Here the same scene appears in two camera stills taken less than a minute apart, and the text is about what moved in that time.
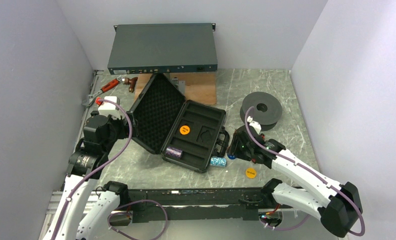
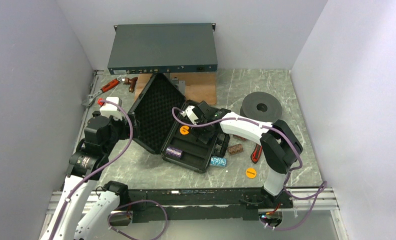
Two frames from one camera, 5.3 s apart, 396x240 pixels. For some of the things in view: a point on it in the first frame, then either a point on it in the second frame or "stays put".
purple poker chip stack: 173,152 stays put
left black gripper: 124,128 stays put
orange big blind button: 184,130 stays put
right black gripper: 234,149 to 207,136
